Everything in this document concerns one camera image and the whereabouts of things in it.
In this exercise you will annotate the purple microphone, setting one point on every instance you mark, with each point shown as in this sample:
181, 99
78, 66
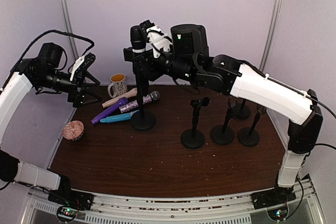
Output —
109, 110

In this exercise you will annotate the blue microphone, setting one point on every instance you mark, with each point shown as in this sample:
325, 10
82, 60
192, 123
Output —
118, 118

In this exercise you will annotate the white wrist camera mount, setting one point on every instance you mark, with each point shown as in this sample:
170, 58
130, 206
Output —
160, 42
75, 66

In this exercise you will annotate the pale pink microphone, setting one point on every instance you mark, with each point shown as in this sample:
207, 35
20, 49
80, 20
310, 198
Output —
129, 94

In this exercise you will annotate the black stand with blue microphone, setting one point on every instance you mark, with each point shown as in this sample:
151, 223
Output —
248, 136

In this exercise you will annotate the black microphone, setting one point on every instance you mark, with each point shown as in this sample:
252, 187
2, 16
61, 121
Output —
137, 40

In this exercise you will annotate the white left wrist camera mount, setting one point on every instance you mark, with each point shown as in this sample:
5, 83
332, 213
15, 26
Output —
75, 66

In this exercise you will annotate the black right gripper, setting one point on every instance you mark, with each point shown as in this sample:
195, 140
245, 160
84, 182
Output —
145, 58

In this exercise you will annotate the black stand with glitter microphone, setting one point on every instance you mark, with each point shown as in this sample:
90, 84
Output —
193, 138

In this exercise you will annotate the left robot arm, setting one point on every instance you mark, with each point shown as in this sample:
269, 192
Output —
44, 75

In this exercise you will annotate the aluminium corner frame post left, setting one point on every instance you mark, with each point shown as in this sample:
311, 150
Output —
68, 27

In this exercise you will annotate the aluminium corner frame post right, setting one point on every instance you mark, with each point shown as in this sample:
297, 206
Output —
275, 14

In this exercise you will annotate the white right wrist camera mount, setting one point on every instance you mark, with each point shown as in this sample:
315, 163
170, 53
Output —
160, 42

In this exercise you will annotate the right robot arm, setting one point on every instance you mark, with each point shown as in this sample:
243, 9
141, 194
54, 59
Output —
184, 54

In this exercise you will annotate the red patterned small bowl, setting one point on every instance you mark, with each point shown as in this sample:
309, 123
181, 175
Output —
73, 131

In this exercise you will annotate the black stand for pink microphone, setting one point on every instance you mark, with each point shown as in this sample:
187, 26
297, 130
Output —
242, 111

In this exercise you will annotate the aluminium corner frame post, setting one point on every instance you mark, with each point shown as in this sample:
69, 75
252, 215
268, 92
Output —
68, 27
275, 14

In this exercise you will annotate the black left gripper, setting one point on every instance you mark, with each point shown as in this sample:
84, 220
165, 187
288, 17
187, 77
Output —
75, 96

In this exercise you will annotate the black stand for purple microphone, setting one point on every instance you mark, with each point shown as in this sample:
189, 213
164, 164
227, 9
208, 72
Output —
223, 134

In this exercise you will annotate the white floral ceramic mug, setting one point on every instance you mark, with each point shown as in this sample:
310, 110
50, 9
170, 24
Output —
118, 85

